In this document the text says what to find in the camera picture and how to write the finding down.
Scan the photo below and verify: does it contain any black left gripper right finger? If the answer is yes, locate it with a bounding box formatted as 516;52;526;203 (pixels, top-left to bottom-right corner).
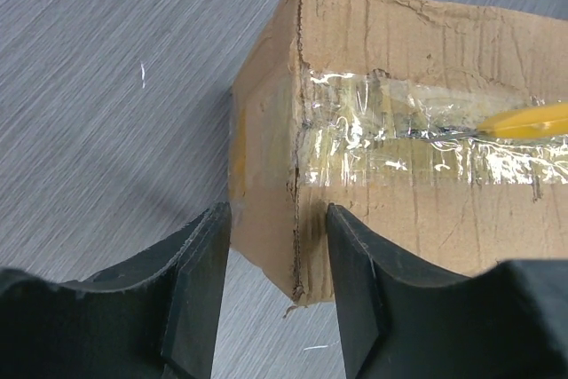
327;204;567;378

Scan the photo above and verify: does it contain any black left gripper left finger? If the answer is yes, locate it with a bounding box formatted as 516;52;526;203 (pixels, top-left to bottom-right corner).
1;202;232;378

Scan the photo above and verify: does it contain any yellow utility knife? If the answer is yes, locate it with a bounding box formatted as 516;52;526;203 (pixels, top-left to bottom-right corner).
476;102;568;139

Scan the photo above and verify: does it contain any brown cardboard express box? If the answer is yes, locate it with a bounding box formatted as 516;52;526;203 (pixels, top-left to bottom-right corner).
229;0;567;305

